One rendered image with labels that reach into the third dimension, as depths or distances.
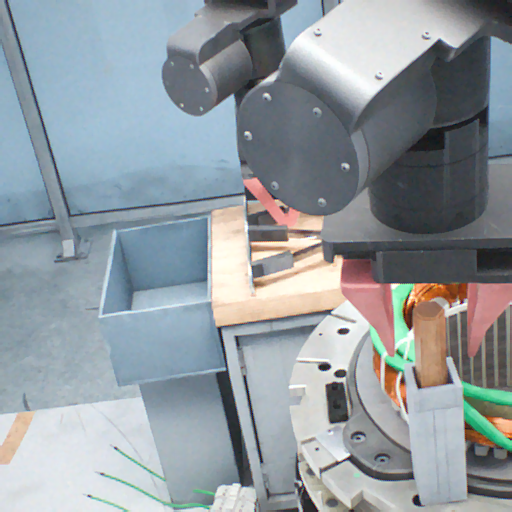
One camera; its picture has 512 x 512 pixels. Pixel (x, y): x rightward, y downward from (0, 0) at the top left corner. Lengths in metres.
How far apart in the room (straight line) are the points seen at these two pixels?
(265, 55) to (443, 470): 0.43
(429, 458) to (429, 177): 0.20
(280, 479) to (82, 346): 1.82
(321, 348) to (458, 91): 0.35
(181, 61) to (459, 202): 0.40
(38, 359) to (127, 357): 1.88
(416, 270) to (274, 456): 0.54
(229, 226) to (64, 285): 2.15
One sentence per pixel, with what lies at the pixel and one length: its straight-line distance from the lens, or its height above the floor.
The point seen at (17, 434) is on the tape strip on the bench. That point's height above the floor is 0.78.
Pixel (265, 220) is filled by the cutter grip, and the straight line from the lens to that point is 0.90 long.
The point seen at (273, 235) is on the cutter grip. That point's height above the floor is 1.09.
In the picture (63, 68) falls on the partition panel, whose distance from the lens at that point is 2.97.
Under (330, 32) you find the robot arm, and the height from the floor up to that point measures 1.42.
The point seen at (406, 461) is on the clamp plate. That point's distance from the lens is 0.59.
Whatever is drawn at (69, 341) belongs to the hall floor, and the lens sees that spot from 2.78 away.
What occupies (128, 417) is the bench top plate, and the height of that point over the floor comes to 0.78.
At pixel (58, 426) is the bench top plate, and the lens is 1.20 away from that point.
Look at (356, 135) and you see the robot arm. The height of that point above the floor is 1.38.
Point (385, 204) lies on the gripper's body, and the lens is 0.43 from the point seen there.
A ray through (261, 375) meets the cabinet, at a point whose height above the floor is 0.97.
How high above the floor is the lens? 1.52
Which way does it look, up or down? 31 degrees down
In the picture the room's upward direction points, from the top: 10 degrees counter-clockwise
